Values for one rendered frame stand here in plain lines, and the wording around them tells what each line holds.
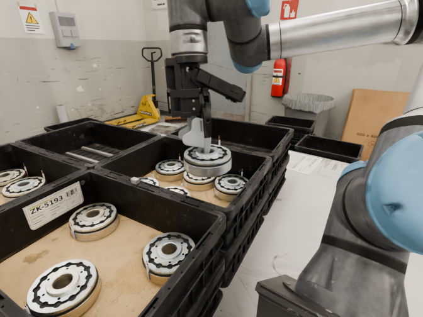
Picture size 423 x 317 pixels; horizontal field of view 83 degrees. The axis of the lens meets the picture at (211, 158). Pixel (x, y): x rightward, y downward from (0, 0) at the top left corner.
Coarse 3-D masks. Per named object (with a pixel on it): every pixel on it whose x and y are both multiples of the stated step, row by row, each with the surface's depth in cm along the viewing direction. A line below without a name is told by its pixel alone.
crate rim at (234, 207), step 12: (144, 144) 78; (120, 156) 70; (252, 156) 71; (264, 156) 70; (96, 168) 63; (264, 168) 63; (252, 180) 57; (168, 192) 52; (240, 192) 52; (204, 204) 48; (240, 204) 51; (228, 216) 47
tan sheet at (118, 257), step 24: (120, 216) 61; (48, 240) 53; (72, 240) 53; (96, 240) 53; (120, 240) 53; (144, 240) 53; (0, 264) 47; (24, 264) 47; (48, 264) 47; (96, 264) 47; (120, 264) 47; (0, 288) 43; (24, 288) 43; (120, 288) 43; (144, 288) 43; (96, 312) 39; (120, 312) 39
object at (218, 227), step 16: (80, 176) 59; (112, 176) 59; (48, 192) 53; (160, 192) 52; (192, 208) 48; (208, 208) 47; (224, 224) 44; (208, 240) 39; (192, 256) 36; (176, 272) 34; (192, 272) 36; (176, 288) 32; (0, 304) 30; (16, 304) 30; (160, 304) 30
